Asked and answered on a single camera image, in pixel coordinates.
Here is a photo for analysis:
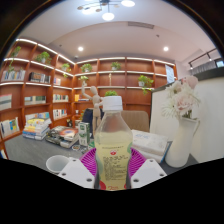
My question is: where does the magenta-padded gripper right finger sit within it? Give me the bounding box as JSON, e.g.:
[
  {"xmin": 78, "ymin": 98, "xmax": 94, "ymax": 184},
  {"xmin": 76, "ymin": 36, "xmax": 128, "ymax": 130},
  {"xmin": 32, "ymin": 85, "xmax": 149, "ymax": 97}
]
[{"xmin": 128, "ymin": 147, "xmax": 168, "ymax": 190}]

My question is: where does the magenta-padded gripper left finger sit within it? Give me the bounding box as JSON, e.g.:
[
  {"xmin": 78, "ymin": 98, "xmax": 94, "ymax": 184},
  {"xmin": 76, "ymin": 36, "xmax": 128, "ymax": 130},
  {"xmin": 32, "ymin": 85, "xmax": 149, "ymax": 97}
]
[{"xmin": 57, "ymin": 148, "xmax": 100, "ymax": 190}]

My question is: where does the clear bottle with yellow drink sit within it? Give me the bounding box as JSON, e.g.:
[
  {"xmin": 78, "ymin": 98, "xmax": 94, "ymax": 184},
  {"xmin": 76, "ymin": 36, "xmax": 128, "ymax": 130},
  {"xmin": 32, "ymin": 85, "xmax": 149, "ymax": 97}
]
[{"xmin": 94, "ymin": 95, "xmax": 134, "ymax": 192}]

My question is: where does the white mug with line pattern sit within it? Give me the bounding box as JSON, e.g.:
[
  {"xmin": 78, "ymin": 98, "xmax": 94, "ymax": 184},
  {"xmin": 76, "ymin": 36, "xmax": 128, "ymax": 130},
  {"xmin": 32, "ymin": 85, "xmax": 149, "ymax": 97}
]
[{"xmin": 45, "ymin": 154, "xmax": 71, "ymax": 175}]

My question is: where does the stack of white tissue packs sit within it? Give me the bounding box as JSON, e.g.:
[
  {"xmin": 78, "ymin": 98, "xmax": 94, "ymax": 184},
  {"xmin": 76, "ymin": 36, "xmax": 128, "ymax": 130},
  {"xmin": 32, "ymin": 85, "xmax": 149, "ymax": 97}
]
[{"xmin": 131, "ymin": 129, "xmax": 173, "ymax": 164}]

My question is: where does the tall green-white carton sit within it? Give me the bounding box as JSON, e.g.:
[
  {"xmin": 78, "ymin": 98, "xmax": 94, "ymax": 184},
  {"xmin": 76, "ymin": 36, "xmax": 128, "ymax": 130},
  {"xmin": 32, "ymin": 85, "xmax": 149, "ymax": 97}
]
[{"xmin": 78, "ymin": 121, "xmax": 92, "ymax": 148}]

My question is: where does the pile of magazines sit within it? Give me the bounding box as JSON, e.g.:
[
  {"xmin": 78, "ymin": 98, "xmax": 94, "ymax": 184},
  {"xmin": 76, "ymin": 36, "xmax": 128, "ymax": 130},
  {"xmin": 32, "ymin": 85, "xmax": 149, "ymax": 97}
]
[{"xmin": 45, "ymin": 125, "xmax": 80, "ymax": 149}]

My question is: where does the white pitcher vase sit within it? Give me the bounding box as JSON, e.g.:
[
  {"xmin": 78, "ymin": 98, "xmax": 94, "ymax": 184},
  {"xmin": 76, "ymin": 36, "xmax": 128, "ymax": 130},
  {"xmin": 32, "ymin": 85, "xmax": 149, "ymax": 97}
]
[{"xmin": 164, "ymin": 117, "xmax": 201, "ymax": 169}]

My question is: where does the tan chair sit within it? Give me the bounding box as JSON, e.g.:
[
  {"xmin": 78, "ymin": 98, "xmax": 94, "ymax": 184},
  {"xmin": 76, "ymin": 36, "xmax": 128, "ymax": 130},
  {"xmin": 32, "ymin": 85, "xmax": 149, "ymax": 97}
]
[{"xmin": 119, "ymin": 110, "xmax": 150, "ymax": 133}]

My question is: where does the dark blue jacket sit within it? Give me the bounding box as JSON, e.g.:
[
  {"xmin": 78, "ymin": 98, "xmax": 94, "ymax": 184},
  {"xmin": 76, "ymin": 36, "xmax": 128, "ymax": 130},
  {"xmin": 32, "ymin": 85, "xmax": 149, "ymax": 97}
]
[{"xmin": 81, "ymin": 108, "xmax": 104, "ymax": 134}]

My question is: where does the stack of colourful books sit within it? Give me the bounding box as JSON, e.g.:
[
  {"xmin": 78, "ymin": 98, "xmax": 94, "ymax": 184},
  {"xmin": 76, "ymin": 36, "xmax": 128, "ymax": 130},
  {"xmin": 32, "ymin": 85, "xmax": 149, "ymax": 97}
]
[{"xmin": 22, "ymin": 117, "xmax": 53, "ymax": 141}]

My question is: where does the wooden artist mannequin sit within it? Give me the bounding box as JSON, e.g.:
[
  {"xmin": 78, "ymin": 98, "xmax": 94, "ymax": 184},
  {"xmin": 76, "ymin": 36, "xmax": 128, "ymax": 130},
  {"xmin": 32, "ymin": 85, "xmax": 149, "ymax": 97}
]
[{"xmin": 80, "ymin": 85, "xmax": 105, "ymax": 138}]

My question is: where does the white and pink flower bouquet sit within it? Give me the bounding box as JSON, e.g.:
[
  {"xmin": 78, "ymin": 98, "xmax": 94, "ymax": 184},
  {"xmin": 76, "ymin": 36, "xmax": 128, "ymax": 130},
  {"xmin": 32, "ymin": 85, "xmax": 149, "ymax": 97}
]
[{"xmin": 161, "ymin": 75, "xmax": 201, "ymax": 120}]

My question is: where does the wooden shelf unit with books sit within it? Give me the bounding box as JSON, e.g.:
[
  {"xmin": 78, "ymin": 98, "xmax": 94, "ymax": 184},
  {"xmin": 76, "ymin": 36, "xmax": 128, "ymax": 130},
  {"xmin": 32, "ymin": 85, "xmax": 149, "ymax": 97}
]
[{"xmin": 0, "ymin": 38, "xmax": 178, "ymax": 148}]

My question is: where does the ceiling lamp with round lights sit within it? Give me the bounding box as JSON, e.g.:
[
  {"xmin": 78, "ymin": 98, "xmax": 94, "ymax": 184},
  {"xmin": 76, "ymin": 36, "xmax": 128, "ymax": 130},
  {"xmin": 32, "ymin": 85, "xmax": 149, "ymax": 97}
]
[{"xmin": 77, "ymin": 0, "xmax": 136, "ymax": 22}]

